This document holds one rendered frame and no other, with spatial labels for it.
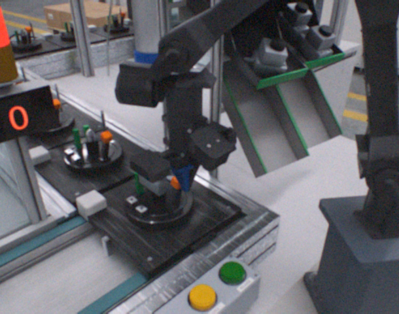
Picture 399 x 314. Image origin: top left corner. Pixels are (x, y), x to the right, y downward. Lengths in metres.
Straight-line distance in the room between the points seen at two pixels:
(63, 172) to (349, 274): 0.64
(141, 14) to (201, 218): 1.01
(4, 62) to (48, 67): 1.24
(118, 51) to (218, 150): 1.51
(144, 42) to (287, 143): 0.87
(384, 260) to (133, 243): 0.41
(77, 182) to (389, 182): 0.62
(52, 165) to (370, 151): 0.70
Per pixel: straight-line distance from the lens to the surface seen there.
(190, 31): 0.52
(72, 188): 0.87
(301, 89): 1.03
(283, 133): 0.91
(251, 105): 0.89
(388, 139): 0.56
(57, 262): 0.79
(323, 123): 1.03
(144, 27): 1.58
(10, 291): 0.77
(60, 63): 1.88
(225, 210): 0.76
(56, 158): 0.99
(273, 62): 0.76
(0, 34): 0.62
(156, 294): 0.65
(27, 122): 0.66
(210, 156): 0.55
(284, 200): 0.99
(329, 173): 1.13
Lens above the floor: 1.46
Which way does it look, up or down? 32 degrees down
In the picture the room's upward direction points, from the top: straight up
